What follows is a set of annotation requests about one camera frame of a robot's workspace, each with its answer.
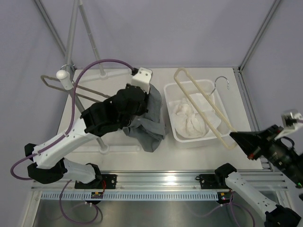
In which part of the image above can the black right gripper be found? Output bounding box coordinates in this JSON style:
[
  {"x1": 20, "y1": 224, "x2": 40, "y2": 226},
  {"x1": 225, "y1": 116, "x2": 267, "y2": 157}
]
[{"x1": 231, "y1": 122, "x2": 303, "y2": 186}]

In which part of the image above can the grey-green shirt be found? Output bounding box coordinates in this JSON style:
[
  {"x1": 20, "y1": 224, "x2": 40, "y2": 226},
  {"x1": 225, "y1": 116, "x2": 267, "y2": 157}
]
[{"x1": 123, "y1": 85, "x2": 168, "y2": 153}]

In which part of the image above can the white shirt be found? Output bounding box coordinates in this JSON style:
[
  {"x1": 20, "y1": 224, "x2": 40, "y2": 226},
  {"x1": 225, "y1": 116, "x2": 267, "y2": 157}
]
[{"x1": 169, "y1": 93, "x2": 221, "y2": 139}]

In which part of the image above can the white plastic basket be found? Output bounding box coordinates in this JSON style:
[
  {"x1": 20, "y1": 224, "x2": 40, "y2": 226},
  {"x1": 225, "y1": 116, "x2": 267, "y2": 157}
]
[{"x1": 164, "y1": 81, "x2": 231, "y2": 148}]

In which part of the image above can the beige clothes hanger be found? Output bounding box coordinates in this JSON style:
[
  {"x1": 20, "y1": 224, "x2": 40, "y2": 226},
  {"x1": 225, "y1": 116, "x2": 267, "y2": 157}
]
[{"x1": 164, "y1": 68, "x2": 237, "y2": 150}]

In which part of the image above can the grey clothes hanger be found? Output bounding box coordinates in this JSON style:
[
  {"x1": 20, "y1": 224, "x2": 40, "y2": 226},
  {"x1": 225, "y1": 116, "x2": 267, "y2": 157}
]
[{"x1": 40, "y1": 69, "x2": 110, "y2": 98}]

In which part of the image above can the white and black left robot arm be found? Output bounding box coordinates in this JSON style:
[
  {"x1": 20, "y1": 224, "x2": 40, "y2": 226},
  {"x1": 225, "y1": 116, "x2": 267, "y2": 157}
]
[{"x1": 25, "y1": 84, "x2": 148, "y2": 189}]

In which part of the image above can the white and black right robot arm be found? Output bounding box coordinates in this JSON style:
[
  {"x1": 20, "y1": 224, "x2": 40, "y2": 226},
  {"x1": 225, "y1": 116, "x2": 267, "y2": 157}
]
[{"x1": 214, "y1": 125, "x2": 303, "y2": 227}]

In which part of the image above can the grey clothes rack stand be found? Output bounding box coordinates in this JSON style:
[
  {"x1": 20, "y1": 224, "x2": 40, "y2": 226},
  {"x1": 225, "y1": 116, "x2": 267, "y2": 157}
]
[{"x1": 58, "y1": 0, "x2": 142, "y2": 155}]

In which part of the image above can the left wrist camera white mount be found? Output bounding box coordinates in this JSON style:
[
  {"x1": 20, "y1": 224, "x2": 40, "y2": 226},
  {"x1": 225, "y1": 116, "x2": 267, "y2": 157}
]
[{"x1": 131, "y1": 67, "x2": 153, "y2": 94}]

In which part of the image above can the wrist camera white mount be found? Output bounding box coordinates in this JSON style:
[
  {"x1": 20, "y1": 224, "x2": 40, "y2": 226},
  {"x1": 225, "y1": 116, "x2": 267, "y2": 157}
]
[
  {"x1": 131, "y1": 67, "x2": 153, "y2": 94},
  {"x1": 275, "y1": 109, "x2": 303, "y2": 140}
]

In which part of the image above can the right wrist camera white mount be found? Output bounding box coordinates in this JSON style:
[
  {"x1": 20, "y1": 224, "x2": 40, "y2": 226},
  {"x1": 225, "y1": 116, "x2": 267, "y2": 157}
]
[{"x1": 275, "y1": 109, "x2": 303, "y2": 140}]

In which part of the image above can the aluminium mounting rail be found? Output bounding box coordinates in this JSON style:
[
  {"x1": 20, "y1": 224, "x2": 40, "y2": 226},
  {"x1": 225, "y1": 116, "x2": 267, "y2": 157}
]
[{"x1": 30, "y1": 171, "x2": 288, "y2": 191}]

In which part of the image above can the white slotted cable duct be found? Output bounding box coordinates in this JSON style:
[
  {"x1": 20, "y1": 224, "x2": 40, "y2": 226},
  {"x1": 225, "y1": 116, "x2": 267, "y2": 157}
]
[{"x1": 41, "y1": 191, "x2": 219, "y2": 201}]

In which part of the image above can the aluminium frame post right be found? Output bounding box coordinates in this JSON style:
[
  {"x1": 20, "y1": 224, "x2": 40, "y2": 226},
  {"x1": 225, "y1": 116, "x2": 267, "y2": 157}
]
[{"x1": 238, "y1": 0, "x2": 283, "y2": 73}]

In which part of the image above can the aluminium frame post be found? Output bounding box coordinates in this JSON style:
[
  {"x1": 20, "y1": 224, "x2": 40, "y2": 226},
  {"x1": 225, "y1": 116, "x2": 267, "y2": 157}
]
[
  {"x1": 238, "y1": 0, "x2": 283, "y2": 73},
  {"x1": 33, "y1": 0, "x2": 66, "y2": 56}
]

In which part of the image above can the aluminium frame post left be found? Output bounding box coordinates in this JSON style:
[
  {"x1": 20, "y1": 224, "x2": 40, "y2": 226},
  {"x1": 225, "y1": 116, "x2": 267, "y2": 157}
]
[{"x1": 33, "y1": 0, "x2": 66, "y2": 56}]

